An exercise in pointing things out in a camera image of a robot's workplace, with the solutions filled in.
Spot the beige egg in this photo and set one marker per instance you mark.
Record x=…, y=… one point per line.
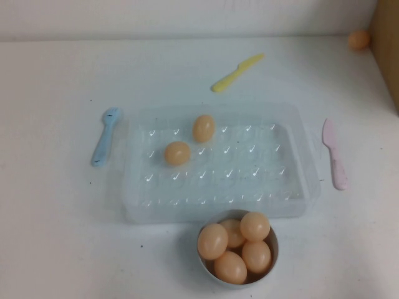
x=213, y=241
x=256, y=257
x=232, y=233
x=177, y=153
x=230, y=268
x=255, y=226
x=204, y=128
x=359, y=39

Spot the clear plastic egg box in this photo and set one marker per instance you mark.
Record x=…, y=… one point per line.
x=265, y=162

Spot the brown cardboard box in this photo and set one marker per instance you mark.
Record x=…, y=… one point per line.
x=386, y=46

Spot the yellow plastic knife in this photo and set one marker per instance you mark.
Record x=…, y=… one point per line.
x=227, y=81

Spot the blue plastic fork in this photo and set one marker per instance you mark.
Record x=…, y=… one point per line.
x=104, y=140

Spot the round grey bowl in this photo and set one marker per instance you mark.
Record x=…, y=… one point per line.
x=274, y=243

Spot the pink plastic knife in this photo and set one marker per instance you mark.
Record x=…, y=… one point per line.
x=335, y=159

